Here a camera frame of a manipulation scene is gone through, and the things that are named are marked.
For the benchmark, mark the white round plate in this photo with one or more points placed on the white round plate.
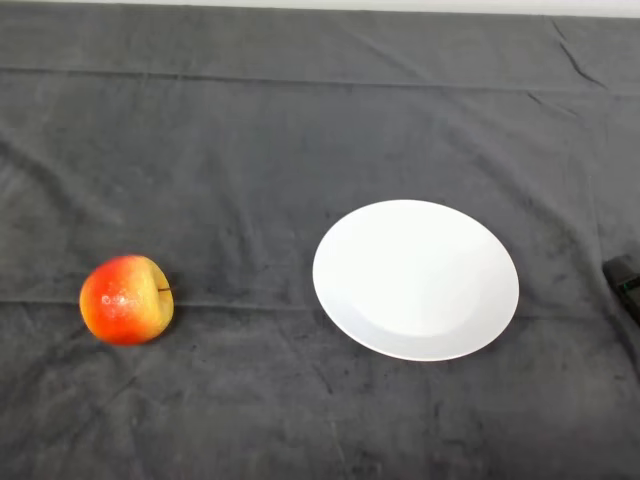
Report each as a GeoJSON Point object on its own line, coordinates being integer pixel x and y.
{"type": "Point", "coordinates": [415, 280]}

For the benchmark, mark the red yellow apple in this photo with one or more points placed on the red yellow apple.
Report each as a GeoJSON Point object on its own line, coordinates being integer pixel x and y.
{"type": "Point", "coordinates": [120, 305]}

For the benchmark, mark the black table cloth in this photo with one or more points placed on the black table cloth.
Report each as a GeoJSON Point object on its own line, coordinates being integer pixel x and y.
{"type": "Point", "coordinates": [250, 150]}

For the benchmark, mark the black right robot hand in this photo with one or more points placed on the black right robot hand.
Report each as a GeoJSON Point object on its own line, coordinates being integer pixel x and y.
{"type": "Point", "coordinates": [627, 287]}

